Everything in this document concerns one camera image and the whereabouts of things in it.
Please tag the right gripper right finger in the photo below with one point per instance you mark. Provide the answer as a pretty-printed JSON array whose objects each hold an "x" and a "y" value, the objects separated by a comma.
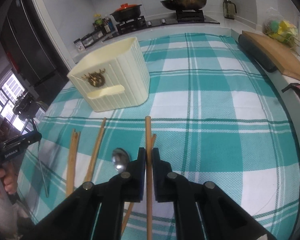
[{"x": 202, "y": 211}]

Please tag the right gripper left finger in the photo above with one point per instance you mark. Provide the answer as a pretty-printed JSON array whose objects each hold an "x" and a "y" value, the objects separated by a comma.
[{"x": 94, "y": 211}]

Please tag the wooden chopstick three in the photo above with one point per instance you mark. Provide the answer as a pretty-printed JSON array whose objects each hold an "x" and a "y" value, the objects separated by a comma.
[{"x": 90, "y": 170}]

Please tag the wooden chopstick one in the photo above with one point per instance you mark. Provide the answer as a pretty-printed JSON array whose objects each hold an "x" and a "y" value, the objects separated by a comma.
[{"x": 70, "y": 167}]

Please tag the steel spoon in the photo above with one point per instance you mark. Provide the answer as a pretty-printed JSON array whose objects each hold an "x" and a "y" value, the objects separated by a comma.
[{"x": 120, "y": 159}]

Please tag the wooden chopstick two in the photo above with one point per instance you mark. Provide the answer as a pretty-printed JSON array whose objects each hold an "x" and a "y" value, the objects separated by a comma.
[{"x": 75, "y": 151}]

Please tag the wooden chopstick five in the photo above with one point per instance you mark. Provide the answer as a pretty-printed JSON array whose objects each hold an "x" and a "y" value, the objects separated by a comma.
[{"x": 149, "y": 176}]

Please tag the person's left hand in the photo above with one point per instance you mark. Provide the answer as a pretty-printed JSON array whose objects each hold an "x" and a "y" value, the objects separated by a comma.
[{"x": 8, "y": 177}]

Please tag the dark grey refrigerator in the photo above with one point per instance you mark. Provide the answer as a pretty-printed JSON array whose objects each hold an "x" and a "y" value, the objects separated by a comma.
[{"x": 35, "y": 61}]

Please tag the spice jar rack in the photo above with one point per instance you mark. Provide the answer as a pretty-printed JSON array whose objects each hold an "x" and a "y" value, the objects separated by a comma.
[{"x": 88, "y": 40}]

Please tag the cream utensil holder box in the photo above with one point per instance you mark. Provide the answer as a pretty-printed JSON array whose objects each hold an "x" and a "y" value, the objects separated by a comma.
[{"x": 112, "y": 77}]

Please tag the teal plaid tablecloth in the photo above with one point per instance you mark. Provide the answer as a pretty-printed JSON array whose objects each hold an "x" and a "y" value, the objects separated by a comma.
[{"x": 216, "y": 115}]

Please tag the sauce bottles group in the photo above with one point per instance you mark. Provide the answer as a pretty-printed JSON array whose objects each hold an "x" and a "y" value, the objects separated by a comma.
[{"x": 103, "y": 23}]

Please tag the black pot orange lid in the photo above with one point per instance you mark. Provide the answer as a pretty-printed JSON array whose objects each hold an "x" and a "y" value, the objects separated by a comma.
[{"x": 127, "y": 12}]

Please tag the dark rolled mat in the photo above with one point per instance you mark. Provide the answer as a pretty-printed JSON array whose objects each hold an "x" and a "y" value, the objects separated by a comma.
[{"x": 257, "y": 54}]

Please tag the wooden cutting board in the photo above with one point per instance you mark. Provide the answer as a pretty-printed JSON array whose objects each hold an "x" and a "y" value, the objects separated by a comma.
[{"x": 285, "y": 61}]

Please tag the black gas stove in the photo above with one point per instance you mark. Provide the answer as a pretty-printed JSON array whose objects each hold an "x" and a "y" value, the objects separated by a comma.
[{"x": 178, "y": 17}]

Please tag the black wok glass lid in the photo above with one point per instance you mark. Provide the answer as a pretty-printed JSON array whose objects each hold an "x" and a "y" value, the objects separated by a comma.
[{"x": 183, "y": 5}]

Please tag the plastic bag of sponges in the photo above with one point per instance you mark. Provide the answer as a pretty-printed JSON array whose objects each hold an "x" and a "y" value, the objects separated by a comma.
[{"x": 285, "y": 28}]

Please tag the glass pitcher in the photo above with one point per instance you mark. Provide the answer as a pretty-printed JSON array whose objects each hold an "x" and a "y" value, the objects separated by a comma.
[{"x": 229, "y": 9}]

